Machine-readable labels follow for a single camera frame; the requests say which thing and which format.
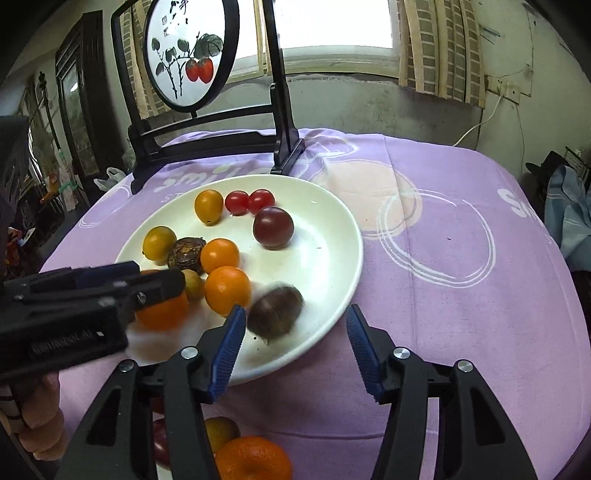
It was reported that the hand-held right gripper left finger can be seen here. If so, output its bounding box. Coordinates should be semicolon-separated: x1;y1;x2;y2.
54;305;247;480

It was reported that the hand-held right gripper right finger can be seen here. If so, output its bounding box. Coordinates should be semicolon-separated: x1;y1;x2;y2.
345;304;539;480

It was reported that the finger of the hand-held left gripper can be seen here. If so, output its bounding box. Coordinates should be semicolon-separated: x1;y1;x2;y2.
18;268;186;324
4;261;141;298

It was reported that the smooth orange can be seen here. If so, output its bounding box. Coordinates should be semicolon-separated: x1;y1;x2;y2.
134;270;190;330
199;238;241;275
204;266;253;317

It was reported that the small yellow-green fruit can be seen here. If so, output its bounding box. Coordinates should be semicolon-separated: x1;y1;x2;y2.
181;269;205;303

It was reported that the dark wrinkled passion fruit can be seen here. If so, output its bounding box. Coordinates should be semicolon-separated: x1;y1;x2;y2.
167;237;206;274

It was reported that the golden yellow orange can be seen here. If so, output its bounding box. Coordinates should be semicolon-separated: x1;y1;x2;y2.
194;189;225;226
141;226;177;266

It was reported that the large dark passion fruit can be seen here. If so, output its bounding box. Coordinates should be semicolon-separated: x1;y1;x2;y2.
247;285;305;342

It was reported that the white oval plate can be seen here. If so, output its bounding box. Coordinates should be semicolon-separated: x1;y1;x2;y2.
114;174;365;386

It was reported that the small red cherry tomato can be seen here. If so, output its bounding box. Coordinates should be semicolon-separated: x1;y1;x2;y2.
248;189;276;215
225;191;250;216

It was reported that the large dark purple tomato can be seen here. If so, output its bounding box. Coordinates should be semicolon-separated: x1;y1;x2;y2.
252;207;295;250

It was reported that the person's left hand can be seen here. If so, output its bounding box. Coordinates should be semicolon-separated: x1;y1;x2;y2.
18;371;70;462

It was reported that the green-yellow tomato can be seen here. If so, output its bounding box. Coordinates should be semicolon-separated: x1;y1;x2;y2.
204;416;241;454

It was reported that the white plastic bag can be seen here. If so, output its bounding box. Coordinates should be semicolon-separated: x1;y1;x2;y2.
95;167;126;192

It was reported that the purple printed tablecloth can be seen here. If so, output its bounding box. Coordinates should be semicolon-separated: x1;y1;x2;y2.
39;127;583;480

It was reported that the bumpy mandarin orange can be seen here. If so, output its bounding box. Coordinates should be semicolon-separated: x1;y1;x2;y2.
215;436;293;480

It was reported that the dark red tomato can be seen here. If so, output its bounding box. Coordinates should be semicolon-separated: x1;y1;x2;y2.
152;418;172;467

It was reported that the dark wooden cabinet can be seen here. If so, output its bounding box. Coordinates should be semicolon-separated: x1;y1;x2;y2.
55;11;125;178

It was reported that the beige patterned curtain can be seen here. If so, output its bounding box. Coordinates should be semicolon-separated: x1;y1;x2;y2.
131;9;176;121
397;0;488;107

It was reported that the black framed round painting screen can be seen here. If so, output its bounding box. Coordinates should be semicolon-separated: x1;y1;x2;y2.
111;0;306;195

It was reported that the blue cloth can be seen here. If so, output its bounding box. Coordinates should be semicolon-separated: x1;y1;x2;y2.
545;164;591;273

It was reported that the black chair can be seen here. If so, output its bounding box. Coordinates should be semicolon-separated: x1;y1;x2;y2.
526;150;571;204

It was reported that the window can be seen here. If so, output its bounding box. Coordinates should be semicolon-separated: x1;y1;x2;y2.
272;0;400;79

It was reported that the white power cable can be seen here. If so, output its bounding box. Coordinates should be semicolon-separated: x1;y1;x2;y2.
452;95;502;148

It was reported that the white wall socket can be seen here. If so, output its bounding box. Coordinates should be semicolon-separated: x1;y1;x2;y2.
485;74;534;97

